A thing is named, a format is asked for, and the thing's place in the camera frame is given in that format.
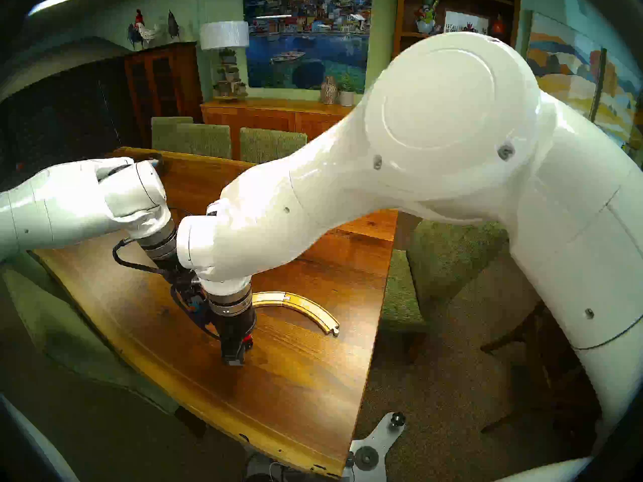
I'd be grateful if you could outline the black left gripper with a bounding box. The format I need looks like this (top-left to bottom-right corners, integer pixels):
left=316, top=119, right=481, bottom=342
left=164, top=259, right=200, bottom=287

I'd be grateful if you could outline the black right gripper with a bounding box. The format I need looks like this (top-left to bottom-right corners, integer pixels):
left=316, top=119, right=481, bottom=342
left=216, top=309, right=257, bottom=366

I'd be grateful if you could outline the curved wooden train track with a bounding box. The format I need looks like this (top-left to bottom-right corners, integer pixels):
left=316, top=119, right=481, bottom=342
left=251, top=291, right=297, bottom=309
left=282, top=293, right=341, bottom=337

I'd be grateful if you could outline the round tray with blue inlay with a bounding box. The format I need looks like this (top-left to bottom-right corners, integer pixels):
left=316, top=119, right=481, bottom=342
left=133, top=152, right=165, bottom=175

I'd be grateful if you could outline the green upholstered dining chair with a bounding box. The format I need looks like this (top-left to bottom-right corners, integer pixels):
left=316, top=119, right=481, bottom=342
left=239, top=128, right=308, bottom=164
left=380, top=220, right=510, bottom=336
left=151, top=116, right=194, bottom=153
left=176, top=123, right=232, bottom=160
left=3, top=270, right=179, bottom=415

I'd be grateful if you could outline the light wooden sideboard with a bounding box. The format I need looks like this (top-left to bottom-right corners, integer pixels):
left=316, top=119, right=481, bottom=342
left=200, top=97, right=355, bottom=160

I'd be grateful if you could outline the tall dark wooden cabinet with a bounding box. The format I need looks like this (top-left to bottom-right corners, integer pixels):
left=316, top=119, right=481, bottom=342
left=124, top=42, right=204, bottom=149

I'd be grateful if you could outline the tiered stand with small plants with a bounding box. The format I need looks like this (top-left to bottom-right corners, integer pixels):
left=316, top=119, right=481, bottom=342
left=211, top=47, right=249, bottom=102

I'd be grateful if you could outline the white rooster figurine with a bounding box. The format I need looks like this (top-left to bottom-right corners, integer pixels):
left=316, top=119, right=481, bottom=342
left=138, top=19, right=169, bottom=49

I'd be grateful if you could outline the white drum lamp shade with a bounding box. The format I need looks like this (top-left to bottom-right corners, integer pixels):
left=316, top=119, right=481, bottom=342
left=199, top=21, right=250, bottom=51

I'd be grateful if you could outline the blue and red rooster figurine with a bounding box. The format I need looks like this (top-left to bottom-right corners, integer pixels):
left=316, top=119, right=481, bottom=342
left=127, top=9, right=146, bottom=51

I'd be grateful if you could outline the plant in white pot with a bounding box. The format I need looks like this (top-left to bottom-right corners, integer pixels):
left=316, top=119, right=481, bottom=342
left=336, top=72, right=358, bottom=107

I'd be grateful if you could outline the harbour town painting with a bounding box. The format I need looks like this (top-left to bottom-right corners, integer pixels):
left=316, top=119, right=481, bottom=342
left=242, top=0, right=373, bottom=94

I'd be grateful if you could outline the dark wooden slatted chair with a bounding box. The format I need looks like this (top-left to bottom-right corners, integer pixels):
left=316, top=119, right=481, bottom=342
left=480, top=305, right=603, bottom=434

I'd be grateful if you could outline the ceiling light panel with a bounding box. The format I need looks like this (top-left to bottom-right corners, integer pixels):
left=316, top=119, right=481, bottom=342
left=26, top=0, right=82, bottom=17

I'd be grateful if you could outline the dark wooden bookshelf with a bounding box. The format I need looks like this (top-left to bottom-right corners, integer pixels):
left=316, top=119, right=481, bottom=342
left=392, top=0, right=523, bottom=57

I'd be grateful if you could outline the green frog figurine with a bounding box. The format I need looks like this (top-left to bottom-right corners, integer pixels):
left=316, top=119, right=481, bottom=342
left=414, top=0, right=440, bottom=35

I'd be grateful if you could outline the framed text sign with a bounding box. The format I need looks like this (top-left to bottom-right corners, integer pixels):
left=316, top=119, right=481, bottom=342
left=445, top=10, right=490, bottom=35

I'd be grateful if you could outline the abstract landscape painting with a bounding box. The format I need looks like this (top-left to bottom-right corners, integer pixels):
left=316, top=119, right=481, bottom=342
left=525, top=12, right=606, bottom=123
left=598, top=49, right=643, bottom=153

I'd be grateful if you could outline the black cable with blue plug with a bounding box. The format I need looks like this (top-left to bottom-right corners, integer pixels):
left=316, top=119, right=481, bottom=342
left=171, top=284, right=222, bottom=341

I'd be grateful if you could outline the thick braided black cable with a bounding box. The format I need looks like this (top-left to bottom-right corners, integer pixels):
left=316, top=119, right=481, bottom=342
left=112, top=237, right=174, bottom=278

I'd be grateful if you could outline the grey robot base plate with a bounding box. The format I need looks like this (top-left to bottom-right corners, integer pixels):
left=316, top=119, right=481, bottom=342
left=347, top=412, right=406, bottom=482

